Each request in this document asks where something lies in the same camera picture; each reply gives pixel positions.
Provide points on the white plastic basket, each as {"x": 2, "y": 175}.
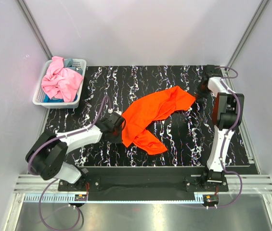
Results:
{"x": 39, "y": 94}

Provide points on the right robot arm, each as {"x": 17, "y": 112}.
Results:
{"x": 226, "y": 117}

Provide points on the grey t shirt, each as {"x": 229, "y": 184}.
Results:
{"x": 68, "y": 63}

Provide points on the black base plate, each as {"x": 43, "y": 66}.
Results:
{"x": 143, "y": 184}

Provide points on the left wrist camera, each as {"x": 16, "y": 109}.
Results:
{"x": 112, "y": 111}

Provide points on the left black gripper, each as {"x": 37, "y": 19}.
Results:
{"x": 118, "y": 139}

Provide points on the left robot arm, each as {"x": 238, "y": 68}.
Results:
{"x": 46, "y": 158}

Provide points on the orange t shirt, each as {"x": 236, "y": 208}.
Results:
{"x": 153, "y": 107}

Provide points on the pink t shirt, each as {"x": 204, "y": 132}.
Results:
{"x": 57, "y": 61}

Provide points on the blue t shirt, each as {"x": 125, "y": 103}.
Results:
{"x": 61, "y": 84}

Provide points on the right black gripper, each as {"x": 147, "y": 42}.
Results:
{"x": 199, "y": 95}

